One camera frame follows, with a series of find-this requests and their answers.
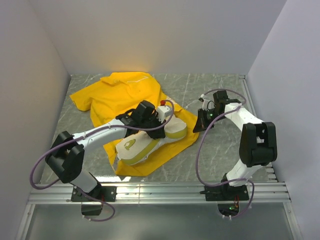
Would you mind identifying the yellow printed pillowcase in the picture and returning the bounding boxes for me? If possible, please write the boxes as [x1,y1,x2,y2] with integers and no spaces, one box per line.
[70,72,199,177]

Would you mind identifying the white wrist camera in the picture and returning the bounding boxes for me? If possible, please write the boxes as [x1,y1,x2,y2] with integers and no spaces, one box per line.
[199,94,215,111]
[156,100,174,123]

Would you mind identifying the cream dotted foam pillow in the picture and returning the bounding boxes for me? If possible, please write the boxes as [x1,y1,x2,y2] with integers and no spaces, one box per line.
[115,116,188,166]

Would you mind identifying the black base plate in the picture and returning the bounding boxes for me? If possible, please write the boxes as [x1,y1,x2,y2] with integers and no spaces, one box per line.
[71,186,118,217]
[201,183,251,217]

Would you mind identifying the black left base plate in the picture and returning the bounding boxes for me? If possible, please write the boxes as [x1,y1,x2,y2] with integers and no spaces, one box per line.
[71,186,118,217]

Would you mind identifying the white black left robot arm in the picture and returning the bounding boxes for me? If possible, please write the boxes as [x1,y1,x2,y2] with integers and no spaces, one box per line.
[45,100,173,201]

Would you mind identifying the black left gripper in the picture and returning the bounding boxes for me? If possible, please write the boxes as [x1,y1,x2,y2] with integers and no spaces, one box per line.
[140,112,167,140]

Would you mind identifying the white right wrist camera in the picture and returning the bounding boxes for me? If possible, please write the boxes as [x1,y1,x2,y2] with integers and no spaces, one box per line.
[199,94,215,111]

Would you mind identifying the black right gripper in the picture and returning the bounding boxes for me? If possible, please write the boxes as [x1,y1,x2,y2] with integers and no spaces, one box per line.
[193,108,226,134]

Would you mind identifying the aluminium front mounting rail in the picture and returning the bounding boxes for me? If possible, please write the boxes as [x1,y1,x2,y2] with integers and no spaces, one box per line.
[27,182,291,205]

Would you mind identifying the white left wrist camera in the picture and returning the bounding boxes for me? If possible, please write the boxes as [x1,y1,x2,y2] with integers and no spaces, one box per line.
[156,100,174,123]

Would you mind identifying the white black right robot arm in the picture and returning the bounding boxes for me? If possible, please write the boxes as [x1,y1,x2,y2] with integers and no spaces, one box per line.
[193,88,278,200]

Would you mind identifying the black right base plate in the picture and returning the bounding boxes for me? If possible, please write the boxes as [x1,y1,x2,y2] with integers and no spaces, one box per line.
[201,183,251,217]

